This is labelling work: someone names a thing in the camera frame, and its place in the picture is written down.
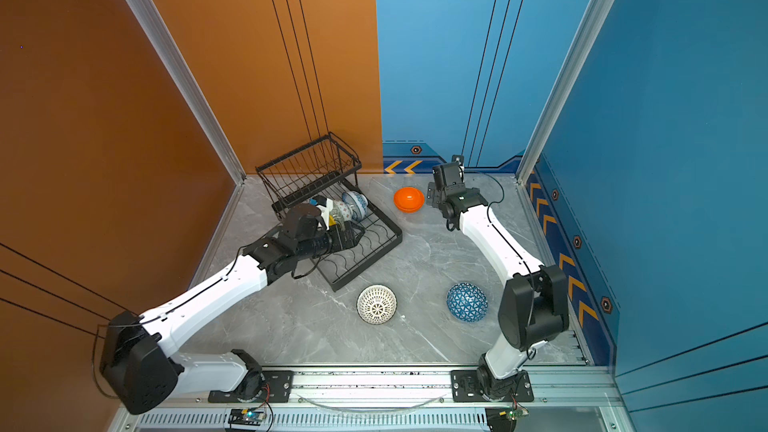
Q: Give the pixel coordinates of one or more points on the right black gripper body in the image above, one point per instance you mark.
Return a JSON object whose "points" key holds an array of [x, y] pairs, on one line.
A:
{"points": [[436, 198]]}

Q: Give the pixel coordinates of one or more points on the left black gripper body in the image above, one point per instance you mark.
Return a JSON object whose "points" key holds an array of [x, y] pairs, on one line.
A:
{"points": [[321, 246]]}

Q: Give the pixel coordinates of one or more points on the blue floral white bowl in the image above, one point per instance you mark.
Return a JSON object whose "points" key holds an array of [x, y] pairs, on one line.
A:
{"points": [[357, 203]]}

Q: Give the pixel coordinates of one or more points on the orange plastic bowl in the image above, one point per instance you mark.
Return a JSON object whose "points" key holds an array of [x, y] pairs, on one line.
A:
{"points": [[408, 199]]}

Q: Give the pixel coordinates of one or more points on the green patterned white bowl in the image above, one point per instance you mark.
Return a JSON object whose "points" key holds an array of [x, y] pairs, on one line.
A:
{"points": [[341, 213]]}

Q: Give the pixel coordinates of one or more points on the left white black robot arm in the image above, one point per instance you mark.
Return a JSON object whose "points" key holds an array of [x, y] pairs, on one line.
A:
{"points": [[141, 358]]}

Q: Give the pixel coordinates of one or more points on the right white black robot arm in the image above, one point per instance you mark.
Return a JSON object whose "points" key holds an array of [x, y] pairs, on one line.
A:
{"points": [[534, 307]]}

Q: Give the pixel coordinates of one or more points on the white red-dotted bowl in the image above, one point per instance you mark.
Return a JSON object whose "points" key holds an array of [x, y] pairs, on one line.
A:
{"points": [[376, 304]]}

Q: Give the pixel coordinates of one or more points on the dark blue geometric bowl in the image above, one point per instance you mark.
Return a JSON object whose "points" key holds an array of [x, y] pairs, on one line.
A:
{"points": [[467, 302]]}

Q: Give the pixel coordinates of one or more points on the left green circuit board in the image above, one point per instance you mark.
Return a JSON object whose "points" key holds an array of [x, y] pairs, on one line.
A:
{"points": [[247, 419]]}

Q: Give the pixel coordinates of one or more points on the green circuit board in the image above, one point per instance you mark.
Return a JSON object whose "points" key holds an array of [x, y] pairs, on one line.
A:
{"points": [[514, 413], [247, 419]]}

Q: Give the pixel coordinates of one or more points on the right green circuit board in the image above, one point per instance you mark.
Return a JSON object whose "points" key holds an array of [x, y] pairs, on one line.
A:
{"points": [[514, 413]]}

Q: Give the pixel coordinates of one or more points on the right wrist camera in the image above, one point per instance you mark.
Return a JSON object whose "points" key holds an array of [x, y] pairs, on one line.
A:
{"points": [[457, 167]]}

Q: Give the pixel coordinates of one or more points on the black wire dish rack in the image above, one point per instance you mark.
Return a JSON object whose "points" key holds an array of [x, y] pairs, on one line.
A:
{"points": [[326, 166]]}

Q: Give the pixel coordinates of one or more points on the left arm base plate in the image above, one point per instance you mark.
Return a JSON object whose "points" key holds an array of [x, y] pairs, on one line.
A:
{"points": [[272, 386]]}

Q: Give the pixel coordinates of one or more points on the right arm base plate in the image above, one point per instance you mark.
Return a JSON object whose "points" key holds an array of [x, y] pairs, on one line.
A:
{"points": [[465, 385]]}

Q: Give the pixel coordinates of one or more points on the aluminium front rail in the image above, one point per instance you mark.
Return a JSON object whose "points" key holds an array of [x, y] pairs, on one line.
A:
{"points": [[405, 398]]}

